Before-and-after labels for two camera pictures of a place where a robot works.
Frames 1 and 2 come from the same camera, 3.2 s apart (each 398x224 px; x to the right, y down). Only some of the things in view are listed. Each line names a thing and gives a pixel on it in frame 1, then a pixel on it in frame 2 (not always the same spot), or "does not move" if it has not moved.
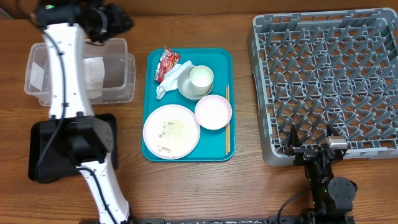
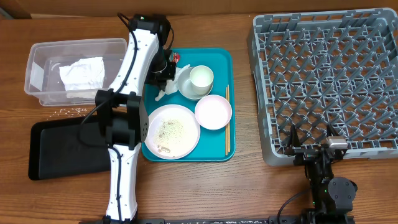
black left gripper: x=117 y=22 → x=162 y=78
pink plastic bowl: x=213 y=112 does not move
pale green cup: x=201 y=78 does not move
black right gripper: x=304 y=153 does not move
